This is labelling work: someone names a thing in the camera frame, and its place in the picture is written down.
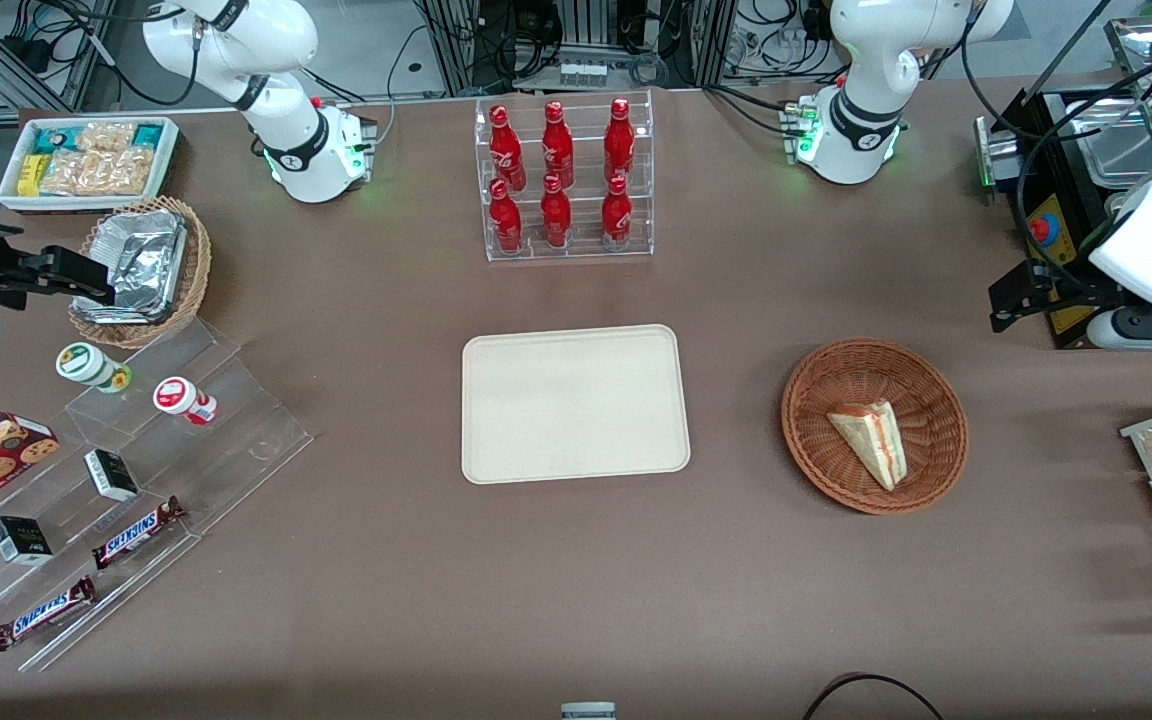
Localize red lid yoghurt cup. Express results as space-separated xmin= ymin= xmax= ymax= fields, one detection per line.
xmin=152 ymin=376 xmax=219 ymax=427

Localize red cola bottle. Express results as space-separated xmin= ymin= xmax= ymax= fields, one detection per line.
xmin=488 ymin=178 xmax=525 ymax=254
xmin=603 ymin=97 xmax=637 ymax=185
xmin=489 ymin=105 xmax=528 ymax=192
xmin=541 ymin=100 xmax=576 ymax=190
xmin=539 ymin=173 xmax=574 ymax=249
xmin=600 ymin=175 xmax=634 ymax=247

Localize aluminium frame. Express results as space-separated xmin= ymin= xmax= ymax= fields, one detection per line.
xmin=416 ymin=0 xmax=737 ymax=96

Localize clear bag of crackers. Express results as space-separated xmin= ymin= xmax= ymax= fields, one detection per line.
xmin=40 ymin=122 xmax=157 ymax=197

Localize metal tray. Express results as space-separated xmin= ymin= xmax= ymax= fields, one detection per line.
xmin=1070 ymin=94 xmax=1152 ymax=190

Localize triangle sandwich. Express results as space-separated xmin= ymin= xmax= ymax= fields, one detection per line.
xmin=826 ymin=400 xmax=909 ymax=493

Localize clear acrylic stepped shelf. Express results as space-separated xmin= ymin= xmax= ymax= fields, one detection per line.
xmin=0 ymin=318 xmax=316 ymax=674

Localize white snack bin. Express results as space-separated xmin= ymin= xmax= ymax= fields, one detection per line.
xmin=0 ymin=116 xmax=181 ymax=215

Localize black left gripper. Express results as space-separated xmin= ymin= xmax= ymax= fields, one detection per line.
xmin=988 ymin=258 xmax=1139 ymax=335

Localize black cable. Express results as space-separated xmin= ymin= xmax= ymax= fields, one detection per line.
xmin=800 ymin=672 xmax=947 ymax=720

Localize brown wicker basket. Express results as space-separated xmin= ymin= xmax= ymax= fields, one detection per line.
xmin=781 ymin=338 xmax=970 ymax=517

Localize light wicker basket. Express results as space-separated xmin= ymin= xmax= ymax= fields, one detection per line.
xmin=68 ymin=196 xmax=213 ymax=350

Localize beige plastic tray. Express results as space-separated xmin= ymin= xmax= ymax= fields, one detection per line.
xmin=461 ymin=324 xmax=692 ymax=486

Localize small black box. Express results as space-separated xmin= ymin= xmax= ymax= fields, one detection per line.
xmin=83 ymin=448 xmax=141 ymax=503
xmin=0 ymin=515 xmax=55 ymax=567

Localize clear acrylic bottle rack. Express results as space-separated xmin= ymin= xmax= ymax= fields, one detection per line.
xmin=474 ymin=90 xmax=655 ymax=263

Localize green lid yoghurt cup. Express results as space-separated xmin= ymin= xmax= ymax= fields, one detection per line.
xmin=55 ymin=342 xmax=133 ymax=395

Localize snickers bar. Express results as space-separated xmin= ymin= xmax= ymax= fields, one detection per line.
xmin=91 ymin=495 xmax=188 ymax=571
xmin=0 ymin=576 xmax=98 ymax=653

